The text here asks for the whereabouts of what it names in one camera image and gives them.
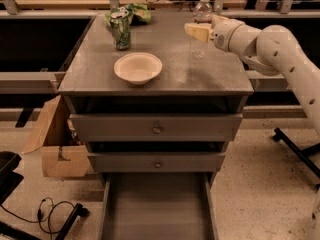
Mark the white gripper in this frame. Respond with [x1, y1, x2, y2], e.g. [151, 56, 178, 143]
[184, 14, 245, 52]

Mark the clear plastic water bottle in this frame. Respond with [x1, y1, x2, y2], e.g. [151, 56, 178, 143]
[190, 0, 212, 59]

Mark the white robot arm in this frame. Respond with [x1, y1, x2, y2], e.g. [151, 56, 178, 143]
[185, 15, 320, 240]

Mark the grey drawer cabinet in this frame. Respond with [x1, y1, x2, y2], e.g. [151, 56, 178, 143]
[59, 11, 253, 176]

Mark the grey top drawer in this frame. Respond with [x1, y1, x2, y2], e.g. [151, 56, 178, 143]
[70, 114, 242, 142]

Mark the grey middle drawer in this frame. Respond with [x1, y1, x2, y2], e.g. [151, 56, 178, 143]
[88, 152, 225, 173]

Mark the grey open bottom drawer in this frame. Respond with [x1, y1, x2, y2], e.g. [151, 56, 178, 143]
[98, 173, 219, 240]

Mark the green chip bag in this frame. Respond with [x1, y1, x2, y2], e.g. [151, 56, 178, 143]
[116, 3, 151, 25]

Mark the white paper bowl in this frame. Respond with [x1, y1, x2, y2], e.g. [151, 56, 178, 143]
[114, 52, 162, 85]

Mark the green soda can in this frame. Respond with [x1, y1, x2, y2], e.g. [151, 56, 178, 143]
[110, 10, 131, 50]

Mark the black stand leg right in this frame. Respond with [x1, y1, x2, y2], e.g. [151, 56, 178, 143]
[272, 128, 320, 179]

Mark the brown cardboard box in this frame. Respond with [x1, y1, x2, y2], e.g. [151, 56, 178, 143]
[22, 96, 91, 178]

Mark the black chair base left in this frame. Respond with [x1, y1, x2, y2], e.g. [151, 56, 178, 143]
[0, 151, 89, 240]

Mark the black cable on floor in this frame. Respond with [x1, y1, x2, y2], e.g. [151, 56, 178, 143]
[0, 197, 77, 235]

